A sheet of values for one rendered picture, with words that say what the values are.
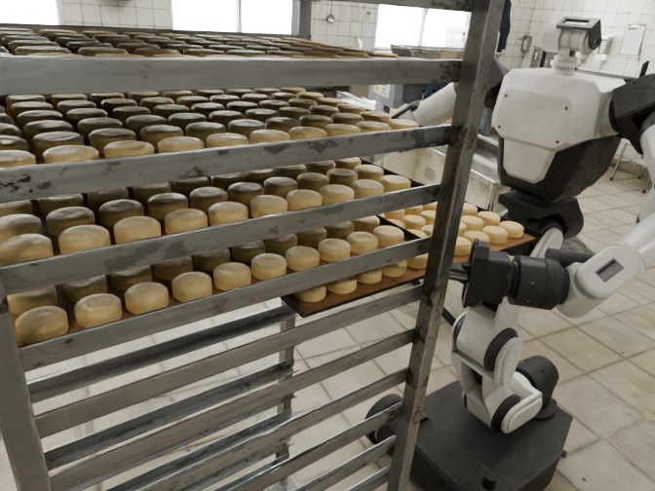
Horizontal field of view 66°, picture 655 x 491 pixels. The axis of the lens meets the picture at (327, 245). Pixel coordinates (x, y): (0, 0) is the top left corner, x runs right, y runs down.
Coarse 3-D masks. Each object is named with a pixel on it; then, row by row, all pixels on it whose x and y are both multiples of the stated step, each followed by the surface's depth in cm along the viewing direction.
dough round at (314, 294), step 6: (312, 288) 76; (318, 288) 76; (324, 288) 77; (294, 294) 77; (300, 294) 76; (306, 294) 75; (312, 294) 75; (318, 294) 76; (324, 294) 77; (306, 300) 76; (312, 300) 76; (318, 300) 76
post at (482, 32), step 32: (480, 0) 65; (480, 32) 66; (480, 64) 67; (480, 96) 70; (448, 160) 75; (448, 192) 76; (448, 224) 78; (448, 256) 81; (416, 320) 88; (416, 352) 90; (416, 384) 91; (416, 416) 96
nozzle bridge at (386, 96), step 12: (396, 84) 258; (408, 84) 269; (420, 84) 271; (432, 84) 273; (444, 84) 276; (372, 96) 285; (384, 96) 270; (396, 96) 261; (408, 96) 272; (420, 96) 274; (384, 108) 273; (396, 108) 264; (480, 132) 304
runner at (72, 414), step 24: (408, 288) 83; (360, 312) 78; (384, 312) 82; (288, 336) 71; (312, 336) 74; (216, 360) 65; (240, 360) 67; (144, 384) 59; (168, 384) 62; (72, 408) 55; (96, 408) 57; (120, 408) 59; (48, 432) 54
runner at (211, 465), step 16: (368, 384) 92; (384, 384) 90; (336, 400) 84; (352, 400) 86; (304, 416) 80; (320, 416) 82; (272, 432) 77; (288, 432) 79; (240, 448) 74; (256, 448) 76; (208, 464) 71; (224, 464) 73; (160, 480) 71; (176, 480) 69; (192, 480) 71
